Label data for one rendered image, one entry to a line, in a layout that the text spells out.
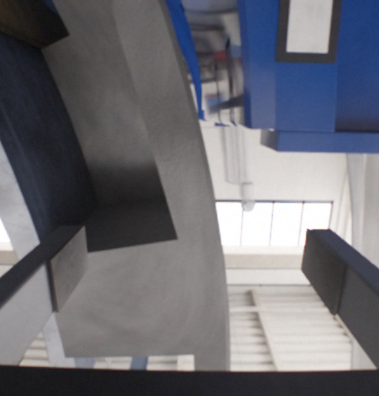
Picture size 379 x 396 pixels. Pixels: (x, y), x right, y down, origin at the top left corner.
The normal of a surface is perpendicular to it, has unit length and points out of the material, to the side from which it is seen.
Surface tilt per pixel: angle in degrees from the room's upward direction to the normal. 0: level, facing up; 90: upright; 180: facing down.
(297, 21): 90
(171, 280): 90
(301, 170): 90
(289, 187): 90
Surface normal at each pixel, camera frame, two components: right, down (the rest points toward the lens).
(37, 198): 0.97, -0.22
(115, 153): 0.00, 0.27
